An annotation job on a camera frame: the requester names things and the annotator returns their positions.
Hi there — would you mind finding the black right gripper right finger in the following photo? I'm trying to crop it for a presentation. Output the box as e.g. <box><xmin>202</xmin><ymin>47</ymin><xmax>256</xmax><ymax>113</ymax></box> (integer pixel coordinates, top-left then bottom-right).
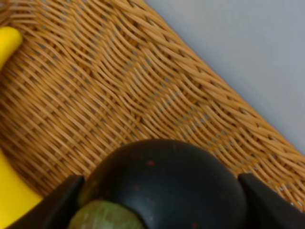
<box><xmin>238</xmin><ymin>174</ymin><xmax>305</xmax><ymax>229</ymax></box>

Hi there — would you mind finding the yellow banana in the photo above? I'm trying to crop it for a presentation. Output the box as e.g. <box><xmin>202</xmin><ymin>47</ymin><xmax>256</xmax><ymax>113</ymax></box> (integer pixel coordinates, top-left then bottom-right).
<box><xmin>0</xmin><ymin>26</ymin><xmax>44</xmax><ymax>229</ymax></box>

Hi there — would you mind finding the dark purple mangosteen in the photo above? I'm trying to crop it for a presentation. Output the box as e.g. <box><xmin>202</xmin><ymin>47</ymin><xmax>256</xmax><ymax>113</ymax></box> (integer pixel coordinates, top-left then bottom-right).
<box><xmin>68</xmin><ymin>139</ymin><xmax>248</xmax><ymax>229</ymax></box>

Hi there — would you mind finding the light orange wicker basket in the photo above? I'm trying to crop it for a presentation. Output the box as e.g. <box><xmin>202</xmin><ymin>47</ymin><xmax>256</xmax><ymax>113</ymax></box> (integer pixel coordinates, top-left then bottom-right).
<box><xmin>0</xmin><ymin>0</ymin><xmax>305</xmax><ymax>210</ymax></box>

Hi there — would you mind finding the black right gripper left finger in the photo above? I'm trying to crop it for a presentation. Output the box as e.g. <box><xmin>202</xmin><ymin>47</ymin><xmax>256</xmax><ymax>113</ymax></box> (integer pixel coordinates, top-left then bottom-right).
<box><xmin>9</xmin><ymin>175</ymin><xmax>84</xmax><ymax>229</ymax></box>

